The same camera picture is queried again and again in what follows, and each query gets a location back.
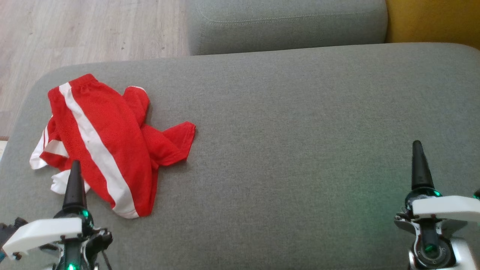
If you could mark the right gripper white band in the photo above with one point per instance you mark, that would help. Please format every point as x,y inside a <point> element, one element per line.
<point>446,208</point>

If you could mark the red jersey with white sleeves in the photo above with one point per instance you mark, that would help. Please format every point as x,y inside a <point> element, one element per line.
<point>168,142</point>

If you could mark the grey sofa side cushion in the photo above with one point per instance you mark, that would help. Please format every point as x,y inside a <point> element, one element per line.
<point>285,30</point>

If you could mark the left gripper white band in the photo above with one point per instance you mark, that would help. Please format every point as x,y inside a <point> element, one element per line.
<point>45,232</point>

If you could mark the red shorts with white stripe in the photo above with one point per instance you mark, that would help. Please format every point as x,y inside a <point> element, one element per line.
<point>108,131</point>

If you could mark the grey fabric sofa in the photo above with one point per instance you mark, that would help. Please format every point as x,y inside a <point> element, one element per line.
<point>281,131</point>

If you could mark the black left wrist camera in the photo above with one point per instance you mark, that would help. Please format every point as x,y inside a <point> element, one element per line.
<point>9,230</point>

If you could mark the white floor mat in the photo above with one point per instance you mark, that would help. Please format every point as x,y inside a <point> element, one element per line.
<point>2,150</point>

